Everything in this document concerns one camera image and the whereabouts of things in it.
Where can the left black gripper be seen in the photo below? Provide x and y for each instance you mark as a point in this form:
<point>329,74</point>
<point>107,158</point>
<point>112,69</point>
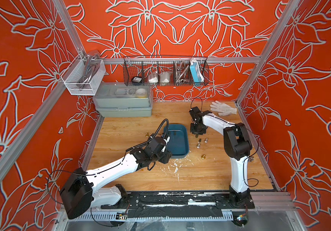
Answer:
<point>168,155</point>

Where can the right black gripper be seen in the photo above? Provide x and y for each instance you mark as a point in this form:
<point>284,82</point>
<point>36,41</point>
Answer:
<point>201,132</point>

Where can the teal plastic storage box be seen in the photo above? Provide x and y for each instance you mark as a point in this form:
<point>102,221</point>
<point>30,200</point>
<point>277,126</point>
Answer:
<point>178,145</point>

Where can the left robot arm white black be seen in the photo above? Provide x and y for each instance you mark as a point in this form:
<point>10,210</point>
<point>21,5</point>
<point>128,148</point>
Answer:
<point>85,189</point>

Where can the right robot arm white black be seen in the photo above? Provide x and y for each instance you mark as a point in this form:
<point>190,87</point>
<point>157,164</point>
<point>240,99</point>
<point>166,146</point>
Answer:
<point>237,145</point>

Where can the light blue box in basket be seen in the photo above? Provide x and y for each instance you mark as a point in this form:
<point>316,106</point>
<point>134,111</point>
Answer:
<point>195,71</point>

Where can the grey lidded storage container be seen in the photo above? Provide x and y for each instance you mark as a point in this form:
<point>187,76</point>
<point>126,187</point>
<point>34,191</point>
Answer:
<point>120,100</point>

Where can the white work glove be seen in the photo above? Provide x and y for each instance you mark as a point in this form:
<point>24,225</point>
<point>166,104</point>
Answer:
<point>222,109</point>

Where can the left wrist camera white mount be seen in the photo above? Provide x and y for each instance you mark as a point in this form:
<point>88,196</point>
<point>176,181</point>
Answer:
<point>166,139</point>

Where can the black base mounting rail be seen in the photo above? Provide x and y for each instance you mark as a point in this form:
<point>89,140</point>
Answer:
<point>177,204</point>

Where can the black wire wall basket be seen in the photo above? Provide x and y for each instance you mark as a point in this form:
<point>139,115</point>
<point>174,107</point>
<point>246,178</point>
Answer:
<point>164,70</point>

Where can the clear plastic wall bin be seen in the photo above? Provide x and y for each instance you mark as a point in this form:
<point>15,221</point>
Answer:
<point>83,77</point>

